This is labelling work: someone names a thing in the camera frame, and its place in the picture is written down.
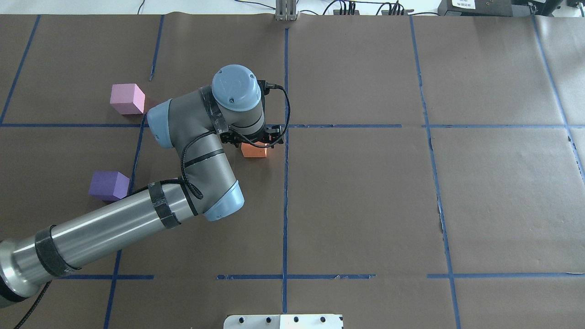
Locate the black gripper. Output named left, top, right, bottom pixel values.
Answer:
left=219, top=125, right=285, bottom=149

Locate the orange foam block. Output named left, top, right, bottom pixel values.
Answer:
left=240, top=143, right=267, bottom=158

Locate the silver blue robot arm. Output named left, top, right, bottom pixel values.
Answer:
left=1, top=64, right=288, bottom=308

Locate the pink foam block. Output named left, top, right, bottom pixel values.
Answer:
left=109, top=84, right=146, bottom=115

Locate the purple foam block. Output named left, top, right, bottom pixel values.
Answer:
left=88, top=171, right=130, bottom=202

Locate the white mounting plate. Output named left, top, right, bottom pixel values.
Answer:
left=223, top=313, right=344, bottom=329

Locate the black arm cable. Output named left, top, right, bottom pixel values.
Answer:
left=180, top=81, right=291, bottom=200

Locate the grey aluminium post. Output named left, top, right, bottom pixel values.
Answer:
left=275, top=0, right=298, bottom=21

